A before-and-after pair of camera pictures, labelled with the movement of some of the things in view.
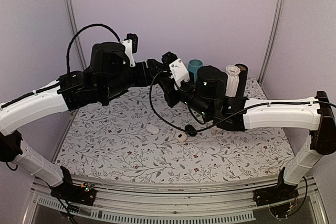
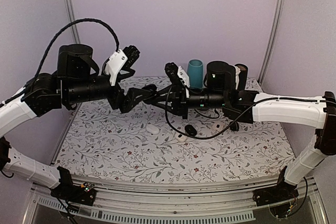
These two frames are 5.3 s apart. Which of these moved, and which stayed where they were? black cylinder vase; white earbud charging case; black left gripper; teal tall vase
Moved: black left gripper
Stayed: black cylinder vase; teal tall vase; white earbud charging case
